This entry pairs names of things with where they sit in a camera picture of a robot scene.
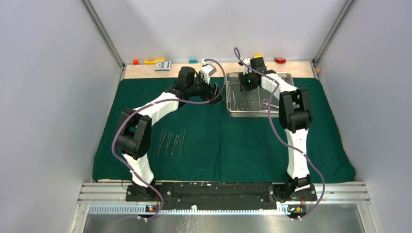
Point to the playing card box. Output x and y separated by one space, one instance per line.
162 65

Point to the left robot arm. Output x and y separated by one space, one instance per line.
134 134

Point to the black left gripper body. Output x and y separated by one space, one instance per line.
201 89

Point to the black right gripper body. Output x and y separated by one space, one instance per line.
246 81

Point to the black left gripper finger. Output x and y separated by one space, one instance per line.
216 90
216 100

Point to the steel tweezers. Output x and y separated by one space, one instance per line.
168 142
175 144
162 138
182 139

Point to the surgical forceps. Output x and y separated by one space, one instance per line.
249 99

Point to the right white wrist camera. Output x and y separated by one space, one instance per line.
245 63

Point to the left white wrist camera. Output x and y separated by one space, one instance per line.
206 71

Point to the surgical scissors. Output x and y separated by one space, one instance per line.
268 104

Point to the metal mesh instrument tray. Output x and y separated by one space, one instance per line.
239 103

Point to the dark green surgical drape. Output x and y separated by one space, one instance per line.
221 148

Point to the aluminium frame rail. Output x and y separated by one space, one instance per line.
349 192

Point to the red toy block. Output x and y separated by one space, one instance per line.
280 60

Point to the yellow toy piece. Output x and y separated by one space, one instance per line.
152 62

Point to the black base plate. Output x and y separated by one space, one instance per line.
140 194

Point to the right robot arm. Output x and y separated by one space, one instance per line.
295 116

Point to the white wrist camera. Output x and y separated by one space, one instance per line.
206 71
245 63

